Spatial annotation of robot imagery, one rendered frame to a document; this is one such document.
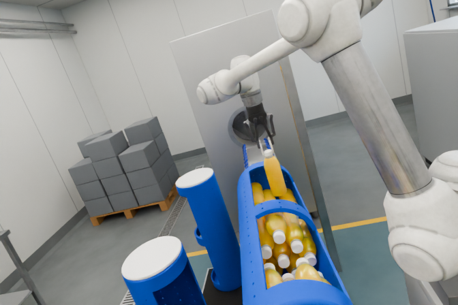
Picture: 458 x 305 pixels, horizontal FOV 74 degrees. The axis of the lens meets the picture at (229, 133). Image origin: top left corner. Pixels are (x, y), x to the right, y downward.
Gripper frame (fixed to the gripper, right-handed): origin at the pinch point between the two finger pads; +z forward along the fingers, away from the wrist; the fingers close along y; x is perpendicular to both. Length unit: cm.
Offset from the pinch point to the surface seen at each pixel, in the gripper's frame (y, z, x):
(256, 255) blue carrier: 13, 12, 55
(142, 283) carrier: 65, 32, 27
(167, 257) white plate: 55, 30, 17
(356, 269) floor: -39, 134, -62
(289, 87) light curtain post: -26, -12, -63
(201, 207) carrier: 52, 47, -54
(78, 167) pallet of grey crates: 249, 40, -260
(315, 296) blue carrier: 1, 12, 75
